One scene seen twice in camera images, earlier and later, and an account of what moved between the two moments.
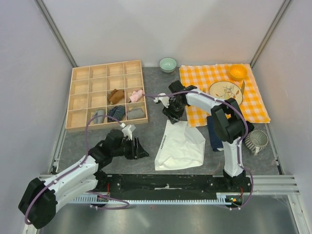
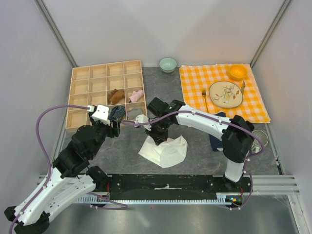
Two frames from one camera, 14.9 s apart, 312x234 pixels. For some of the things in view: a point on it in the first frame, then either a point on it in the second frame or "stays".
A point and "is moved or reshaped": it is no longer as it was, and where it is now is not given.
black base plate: x=172 y=185 stays
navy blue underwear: x=217 y=143 stays
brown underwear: x=115 y=96 stays
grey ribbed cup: x=256 y=141 stays
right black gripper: x=169 y=112 → x=158 y=138
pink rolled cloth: x=136 y=95 stays
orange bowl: x=237 y=72 stays
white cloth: x=183 y=147 is moved or reshaped
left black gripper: x=137 y=151 → x=114 y=131
